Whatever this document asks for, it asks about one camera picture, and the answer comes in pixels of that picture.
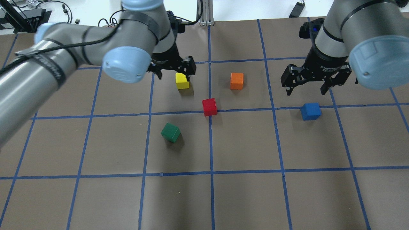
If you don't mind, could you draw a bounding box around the green wooden block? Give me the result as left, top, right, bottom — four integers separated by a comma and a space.
161, 123, 181, 143

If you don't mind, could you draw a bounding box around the yellow wooden block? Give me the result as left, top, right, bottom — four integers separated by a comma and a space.
175, 73, 190, 90

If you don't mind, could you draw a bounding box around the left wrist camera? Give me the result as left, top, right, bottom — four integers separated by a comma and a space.
167, 11, 186, 36

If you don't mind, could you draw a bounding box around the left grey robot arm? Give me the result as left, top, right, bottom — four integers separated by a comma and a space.
0, 0, 196, 147

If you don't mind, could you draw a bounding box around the brown paper table cover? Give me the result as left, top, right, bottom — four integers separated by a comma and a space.
1, 18, 408, 230

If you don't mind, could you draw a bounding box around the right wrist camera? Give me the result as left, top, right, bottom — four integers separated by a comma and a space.
298, 18, 324, 40

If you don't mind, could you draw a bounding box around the black power adapter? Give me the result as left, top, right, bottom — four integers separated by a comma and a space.
289, 2, 305, 18

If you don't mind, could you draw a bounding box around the orange wooden block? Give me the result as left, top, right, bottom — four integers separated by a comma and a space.
230, 73, 244, 90

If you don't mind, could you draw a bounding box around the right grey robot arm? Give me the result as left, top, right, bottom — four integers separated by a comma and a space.
281, 0, 409, 96

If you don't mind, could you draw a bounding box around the red wooden block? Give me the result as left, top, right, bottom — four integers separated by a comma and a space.
202, 98, 218, 117

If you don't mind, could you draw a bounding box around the blue wooden block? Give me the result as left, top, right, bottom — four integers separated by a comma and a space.
300, 103, 322, 121

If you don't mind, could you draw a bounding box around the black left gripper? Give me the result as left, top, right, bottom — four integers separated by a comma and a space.
148, 42, 196, 80

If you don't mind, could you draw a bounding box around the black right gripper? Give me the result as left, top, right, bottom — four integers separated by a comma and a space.
281, 45, 352, 96

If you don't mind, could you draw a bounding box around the aluminium frame post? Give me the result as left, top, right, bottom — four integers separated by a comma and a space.
196, 0, 215, 26

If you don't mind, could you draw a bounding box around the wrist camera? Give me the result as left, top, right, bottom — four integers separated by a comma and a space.
167, 11, 186, 36
298, 18, 324, 40

